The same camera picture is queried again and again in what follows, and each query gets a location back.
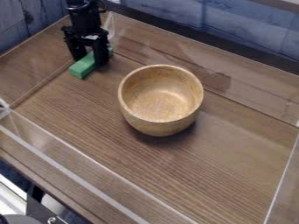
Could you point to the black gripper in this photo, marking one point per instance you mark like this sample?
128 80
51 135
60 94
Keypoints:
86 27

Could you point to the green rectangular block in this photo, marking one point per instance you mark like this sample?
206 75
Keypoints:
87 64

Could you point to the wooden bowl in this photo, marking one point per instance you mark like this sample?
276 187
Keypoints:
160 97

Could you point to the clear acrylic corner bracket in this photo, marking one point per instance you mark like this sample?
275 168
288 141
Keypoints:
110 25

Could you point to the clear acrylic enclosure wall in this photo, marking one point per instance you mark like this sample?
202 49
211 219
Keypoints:
211 175

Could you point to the black metal bracket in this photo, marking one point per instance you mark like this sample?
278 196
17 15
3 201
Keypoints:
48 211

